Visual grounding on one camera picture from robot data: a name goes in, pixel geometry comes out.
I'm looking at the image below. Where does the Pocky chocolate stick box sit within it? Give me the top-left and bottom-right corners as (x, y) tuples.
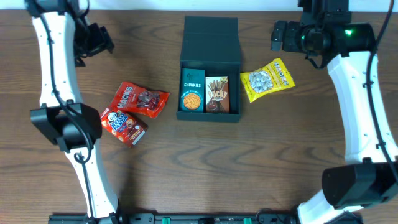
(205, 76), (230, 113)

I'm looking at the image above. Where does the red Hello Panda box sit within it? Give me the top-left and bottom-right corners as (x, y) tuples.
(101, 108), (147, 147)

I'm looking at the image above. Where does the teal Chunkies cookie box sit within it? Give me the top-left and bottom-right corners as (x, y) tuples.
(179, 68), (205, 113)

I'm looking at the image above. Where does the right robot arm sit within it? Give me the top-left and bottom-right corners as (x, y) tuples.
(271, 21), (397, 223)

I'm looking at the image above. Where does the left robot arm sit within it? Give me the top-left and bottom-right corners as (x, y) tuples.
(24, 0), (128, 223)

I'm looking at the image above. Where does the yellow Hacks candy bag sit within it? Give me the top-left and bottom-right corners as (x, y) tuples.
(240, 58), (295, 103)

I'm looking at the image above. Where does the dark green open box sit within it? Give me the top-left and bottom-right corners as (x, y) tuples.
(176, 16), (242, 123)

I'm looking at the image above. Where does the red Hacks candy bag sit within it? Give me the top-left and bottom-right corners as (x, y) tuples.
(110, 82), (170, 119)

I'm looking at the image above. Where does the right black cable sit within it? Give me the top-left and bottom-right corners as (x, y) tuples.
(363, 0), (398, 187)

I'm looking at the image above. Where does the black cable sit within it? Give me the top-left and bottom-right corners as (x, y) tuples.
(363, 0), (398, 187)
(34, 0), (97, 218)

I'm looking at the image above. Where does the left black cable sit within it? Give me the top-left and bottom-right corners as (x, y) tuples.
(34, 0), (97, 218)

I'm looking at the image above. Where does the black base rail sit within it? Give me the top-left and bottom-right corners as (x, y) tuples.
(47, 212), (299, 224)

